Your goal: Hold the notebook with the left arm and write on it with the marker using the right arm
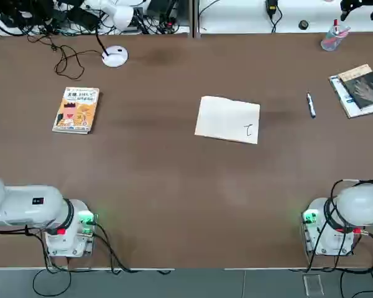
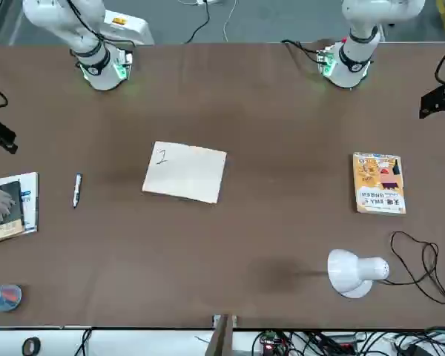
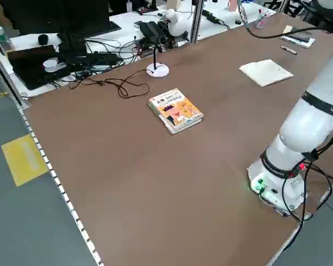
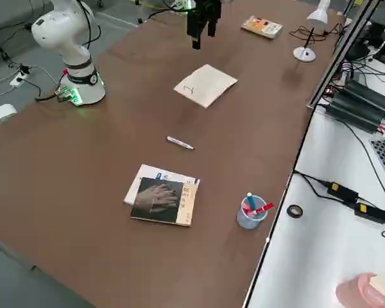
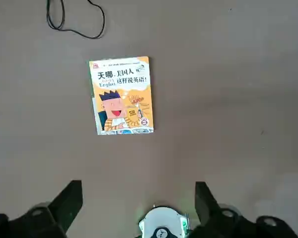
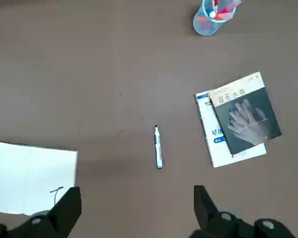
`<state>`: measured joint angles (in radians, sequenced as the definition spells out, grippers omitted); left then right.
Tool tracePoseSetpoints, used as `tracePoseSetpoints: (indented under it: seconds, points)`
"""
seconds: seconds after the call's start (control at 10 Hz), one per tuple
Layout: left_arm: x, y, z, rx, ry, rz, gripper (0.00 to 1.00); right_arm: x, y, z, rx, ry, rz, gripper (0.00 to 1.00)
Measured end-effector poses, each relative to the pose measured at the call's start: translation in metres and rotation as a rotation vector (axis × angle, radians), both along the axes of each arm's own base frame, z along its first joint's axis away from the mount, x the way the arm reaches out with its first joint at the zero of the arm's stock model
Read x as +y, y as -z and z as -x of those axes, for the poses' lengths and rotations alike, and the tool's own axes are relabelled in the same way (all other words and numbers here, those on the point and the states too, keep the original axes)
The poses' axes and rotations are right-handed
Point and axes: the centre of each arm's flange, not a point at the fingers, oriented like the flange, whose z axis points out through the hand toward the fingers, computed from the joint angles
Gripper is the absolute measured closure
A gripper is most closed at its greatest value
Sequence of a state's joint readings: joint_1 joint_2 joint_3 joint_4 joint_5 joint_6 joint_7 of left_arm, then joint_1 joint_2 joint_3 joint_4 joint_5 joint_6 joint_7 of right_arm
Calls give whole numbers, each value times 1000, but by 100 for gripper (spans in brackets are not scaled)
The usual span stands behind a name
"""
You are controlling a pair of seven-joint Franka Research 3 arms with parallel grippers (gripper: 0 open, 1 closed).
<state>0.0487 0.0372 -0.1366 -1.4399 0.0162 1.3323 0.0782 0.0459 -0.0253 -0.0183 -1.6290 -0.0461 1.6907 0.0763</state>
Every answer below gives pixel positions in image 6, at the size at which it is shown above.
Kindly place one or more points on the white blue book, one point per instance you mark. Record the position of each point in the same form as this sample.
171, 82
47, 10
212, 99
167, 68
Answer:
221, 153

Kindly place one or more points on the red marker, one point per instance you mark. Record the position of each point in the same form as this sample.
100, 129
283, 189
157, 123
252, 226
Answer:
223, 16

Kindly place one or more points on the dark book with hands cover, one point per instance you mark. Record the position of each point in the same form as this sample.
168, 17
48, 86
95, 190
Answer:
248, 119

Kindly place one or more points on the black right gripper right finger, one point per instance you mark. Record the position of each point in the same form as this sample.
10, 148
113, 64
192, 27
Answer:
206, 210

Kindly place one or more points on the white blue-label marker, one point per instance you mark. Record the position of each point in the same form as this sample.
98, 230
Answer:
158, 148

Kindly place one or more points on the blue marker with white end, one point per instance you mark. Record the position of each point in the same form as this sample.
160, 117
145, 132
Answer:
212, 14

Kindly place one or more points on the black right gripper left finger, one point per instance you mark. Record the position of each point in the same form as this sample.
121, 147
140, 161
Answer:
62, 210

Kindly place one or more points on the white lined notebook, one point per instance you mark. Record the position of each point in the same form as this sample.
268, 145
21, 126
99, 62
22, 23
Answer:
27, 173

